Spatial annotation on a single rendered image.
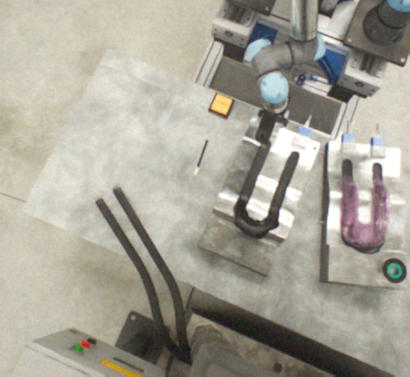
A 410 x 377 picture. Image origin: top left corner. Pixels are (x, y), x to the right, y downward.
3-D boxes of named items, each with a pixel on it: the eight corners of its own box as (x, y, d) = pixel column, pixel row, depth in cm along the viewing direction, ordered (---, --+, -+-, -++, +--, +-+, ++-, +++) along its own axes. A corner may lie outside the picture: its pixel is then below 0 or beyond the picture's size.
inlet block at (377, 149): (368, 125, 183) (373, 120, 177) (381, 126, 183) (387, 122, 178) (367, 158, 179) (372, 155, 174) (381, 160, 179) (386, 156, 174)
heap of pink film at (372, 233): (337, 172, 174) (344, 166, 167) (386, 177, 175) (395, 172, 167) (335, 245, 168) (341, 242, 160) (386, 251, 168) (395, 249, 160)
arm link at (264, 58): (277, 44, 149) (290, 76, 146) (242, 54, 147) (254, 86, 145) (282, 31, 141) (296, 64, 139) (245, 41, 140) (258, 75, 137)
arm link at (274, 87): (282, 65, 136) (293, 92, 134) (282, 79, 146) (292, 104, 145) (255, 75, 136) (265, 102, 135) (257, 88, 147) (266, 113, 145)
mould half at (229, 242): (249, 123, 184) (254, 111, 171) (314, 150, 182) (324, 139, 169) (197, 246, 172) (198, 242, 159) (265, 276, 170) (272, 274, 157)
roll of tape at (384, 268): (394, 288, 160) (399, 288, 156) (373, 274, 161) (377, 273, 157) (406, 268, 161) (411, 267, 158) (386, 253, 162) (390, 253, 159)
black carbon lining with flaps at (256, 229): (261, 138, 176) (264, 130, 167) (303, 156, 175) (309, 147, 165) (224, 227, 167) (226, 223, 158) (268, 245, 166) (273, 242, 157)
